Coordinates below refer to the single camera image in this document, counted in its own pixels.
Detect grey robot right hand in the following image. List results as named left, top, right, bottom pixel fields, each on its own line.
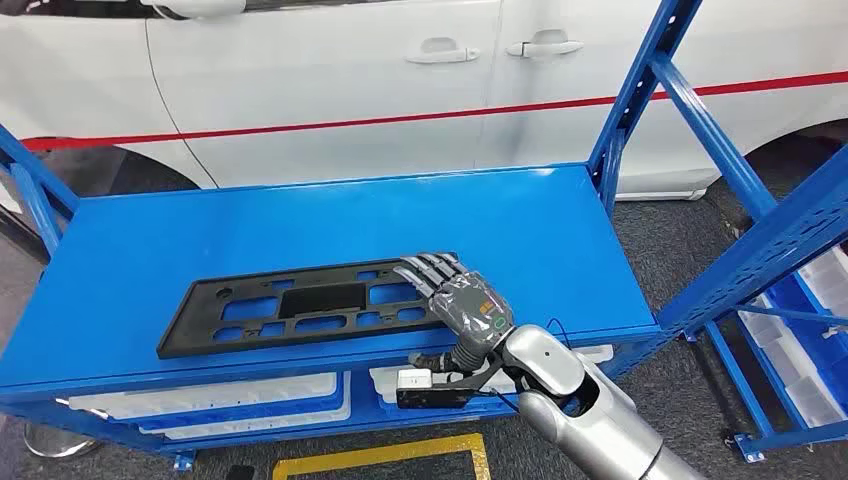
left=392, top=251, right=517, bottom=374

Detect long black plastic panel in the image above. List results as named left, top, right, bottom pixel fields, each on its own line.
left=156, top=251, right=460, bottom=361

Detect blue metal shelf rack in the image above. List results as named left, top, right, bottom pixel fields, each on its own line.
left=0, top=0, right=848, bottom=473
left=703, top=291, right=848, bottom=465

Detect yellow floor tape square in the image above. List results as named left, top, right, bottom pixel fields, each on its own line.
left=272, top=433, right=492, bottom=480

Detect white car red stripe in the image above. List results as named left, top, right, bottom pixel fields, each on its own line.
left=0, top=0, right=848, bottom=202

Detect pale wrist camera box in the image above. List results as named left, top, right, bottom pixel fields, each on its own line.
left=396, top=368, right=433, bottom=392

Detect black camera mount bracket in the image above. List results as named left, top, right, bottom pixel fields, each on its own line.
left=396, top=354, right=525, bottom=411

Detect white car door handle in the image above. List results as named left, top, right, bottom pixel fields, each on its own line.
left=405, top=37, right=482, bottom=66
left=506, top=29, right=586, bottom=60

